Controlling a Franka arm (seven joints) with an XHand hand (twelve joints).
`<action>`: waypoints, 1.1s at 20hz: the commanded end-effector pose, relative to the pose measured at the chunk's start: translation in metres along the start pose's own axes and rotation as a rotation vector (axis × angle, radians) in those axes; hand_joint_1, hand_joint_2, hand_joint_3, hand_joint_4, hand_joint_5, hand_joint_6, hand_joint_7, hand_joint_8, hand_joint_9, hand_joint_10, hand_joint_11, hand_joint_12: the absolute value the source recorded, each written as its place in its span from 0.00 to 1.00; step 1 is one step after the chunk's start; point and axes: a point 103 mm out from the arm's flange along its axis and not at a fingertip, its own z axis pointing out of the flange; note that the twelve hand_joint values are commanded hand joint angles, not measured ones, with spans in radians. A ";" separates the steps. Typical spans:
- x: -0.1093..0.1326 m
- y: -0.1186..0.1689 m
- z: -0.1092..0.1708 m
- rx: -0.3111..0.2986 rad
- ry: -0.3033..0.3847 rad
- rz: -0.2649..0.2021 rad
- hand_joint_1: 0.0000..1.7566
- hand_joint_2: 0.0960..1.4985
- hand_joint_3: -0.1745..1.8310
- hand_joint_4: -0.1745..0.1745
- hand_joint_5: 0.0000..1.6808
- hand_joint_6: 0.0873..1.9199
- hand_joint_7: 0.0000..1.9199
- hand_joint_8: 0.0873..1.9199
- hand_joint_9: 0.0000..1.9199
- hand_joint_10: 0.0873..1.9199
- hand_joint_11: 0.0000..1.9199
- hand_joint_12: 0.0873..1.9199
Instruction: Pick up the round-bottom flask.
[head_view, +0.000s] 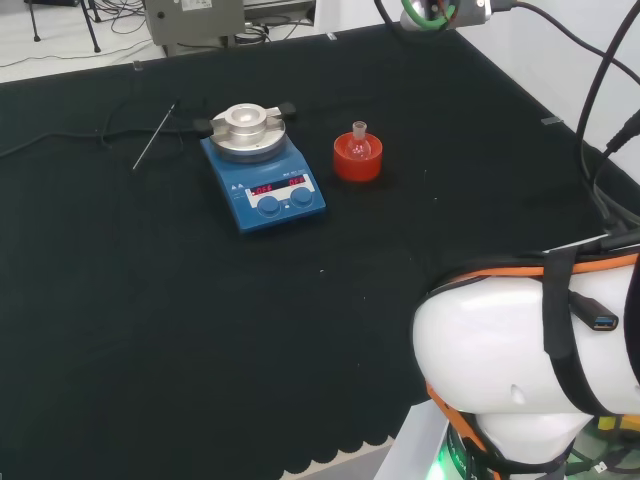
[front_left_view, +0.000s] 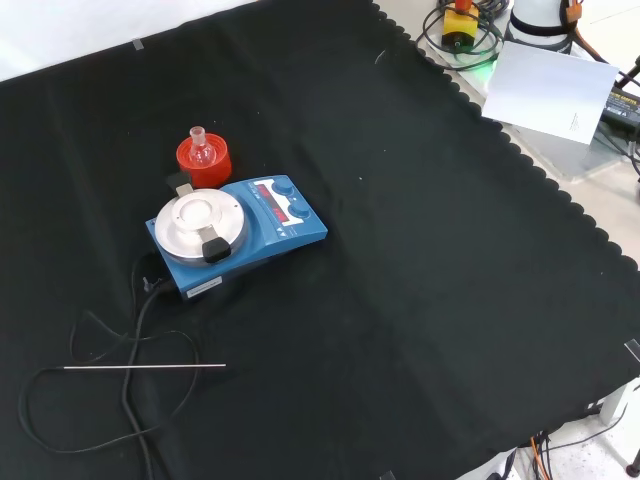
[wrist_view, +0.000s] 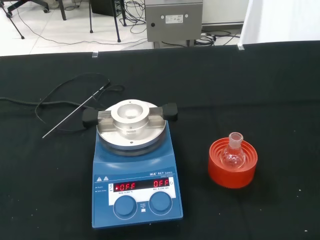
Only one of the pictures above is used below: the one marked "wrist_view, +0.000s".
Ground orange ring flask stand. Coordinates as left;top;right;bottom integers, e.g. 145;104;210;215
207;136;259;189

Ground black chair base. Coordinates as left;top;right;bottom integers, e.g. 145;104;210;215
6;0;50;18

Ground thin metal temperature probe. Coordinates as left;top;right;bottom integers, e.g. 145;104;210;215
41;84;111;140

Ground long black floor cable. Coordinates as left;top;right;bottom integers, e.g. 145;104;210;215
9;7;151;46

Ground blue-base magnetic stirrer heater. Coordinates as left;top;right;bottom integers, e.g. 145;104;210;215
91;99;184;229

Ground grey metal cabinet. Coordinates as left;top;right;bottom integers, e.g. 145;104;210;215
144;0;204;49

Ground black floor cable bundle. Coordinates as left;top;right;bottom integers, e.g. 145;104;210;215
121;0;147;35

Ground aluminium heating block black handles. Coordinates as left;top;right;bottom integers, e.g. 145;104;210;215
81;99;179;141

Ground black bench cloth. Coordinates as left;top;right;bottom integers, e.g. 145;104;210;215
0;39;320;240

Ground black probe cable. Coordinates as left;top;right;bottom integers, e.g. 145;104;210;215
0;72;125;132

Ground white board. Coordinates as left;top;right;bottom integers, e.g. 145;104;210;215
239;0;320;46

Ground black tripod leg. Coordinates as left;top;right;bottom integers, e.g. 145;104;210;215
88;0;122;43
0;0;26;40

